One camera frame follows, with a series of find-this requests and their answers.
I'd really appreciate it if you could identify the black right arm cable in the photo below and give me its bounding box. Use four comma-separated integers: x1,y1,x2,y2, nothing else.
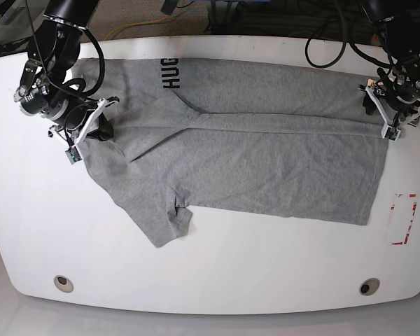
61,26,106,99

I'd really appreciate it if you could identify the table cable grommet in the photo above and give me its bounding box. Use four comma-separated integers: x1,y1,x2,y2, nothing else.
53,275,74,293
359,278,380,296

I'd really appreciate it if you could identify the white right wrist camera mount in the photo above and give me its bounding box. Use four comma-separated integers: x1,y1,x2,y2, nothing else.
48,96,120,165

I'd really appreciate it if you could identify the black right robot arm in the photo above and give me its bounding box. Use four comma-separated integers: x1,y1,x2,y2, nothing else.
137,1,420,140

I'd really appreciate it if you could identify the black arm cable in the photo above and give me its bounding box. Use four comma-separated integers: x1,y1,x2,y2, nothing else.
304,0,395,69
61,26,106,99

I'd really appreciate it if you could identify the right table cable grommet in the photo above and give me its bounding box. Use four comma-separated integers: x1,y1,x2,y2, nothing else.
359,278,380,296

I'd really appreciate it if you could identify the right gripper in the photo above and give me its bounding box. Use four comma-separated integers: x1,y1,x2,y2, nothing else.
55,104,114,141

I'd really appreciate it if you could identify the left table cable grommet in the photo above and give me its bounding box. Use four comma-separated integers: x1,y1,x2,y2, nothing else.
53,275,74,293

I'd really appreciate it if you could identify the red tape rectangle marking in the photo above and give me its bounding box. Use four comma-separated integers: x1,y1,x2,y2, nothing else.
388,193,418,246

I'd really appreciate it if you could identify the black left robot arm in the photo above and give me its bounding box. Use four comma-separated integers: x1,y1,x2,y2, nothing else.
15,1,420,118

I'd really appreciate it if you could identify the grey T-shirt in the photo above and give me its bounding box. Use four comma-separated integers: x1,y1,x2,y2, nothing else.
82,59,389,248

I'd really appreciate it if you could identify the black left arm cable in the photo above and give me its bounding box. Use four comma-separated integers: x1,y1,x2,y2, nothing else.
304,0,395,69

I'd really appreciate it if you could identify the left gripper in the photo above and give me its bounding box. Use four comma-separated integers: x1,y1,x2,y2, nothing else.
363,93,420,121

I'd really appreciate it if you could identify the yellow cable on floor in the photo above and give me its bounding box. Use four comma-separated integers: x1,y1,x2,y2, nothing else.
106,13,169,41

